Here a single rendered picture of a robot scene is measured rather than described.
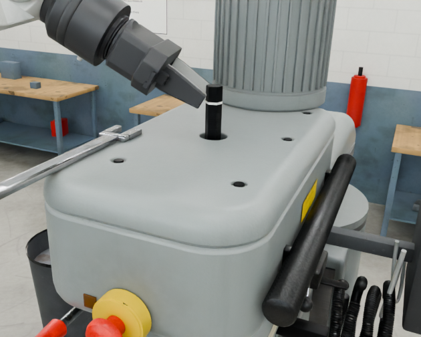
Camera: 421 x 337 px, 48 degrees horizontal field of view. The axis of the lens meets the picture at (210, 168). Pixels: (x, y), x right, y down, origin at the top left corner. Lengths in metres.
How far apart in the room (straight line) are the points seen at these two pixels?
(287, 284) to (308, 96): 0.38
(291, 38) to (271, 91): 0.09
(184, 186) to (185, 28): 4.86
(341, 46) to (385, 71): 0.48
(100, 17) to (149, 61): 0.08
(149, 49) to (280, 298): 0.31
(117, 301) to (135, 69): 0.27
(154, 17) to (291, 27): 4.76
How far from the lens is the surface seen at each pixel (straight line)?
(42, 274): 2.83
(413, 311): 0.92
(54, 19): 0.61
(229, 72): 0.78
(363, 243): 0.95
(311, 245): 0.55
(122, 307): 0.48
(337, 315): 0.96
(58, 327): 0.59
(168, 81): 0.58
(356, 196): 1.32
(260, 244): 0.45
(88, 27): 0.59
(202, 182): 0.48
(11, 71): 6.42
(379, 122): 4.90
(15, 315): 3.48
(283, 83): 0.75
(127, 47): 0.58
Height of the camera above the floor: 2.08
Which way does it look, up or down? 22 degrees down
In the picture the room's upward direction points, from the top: 2 degrees clockwise
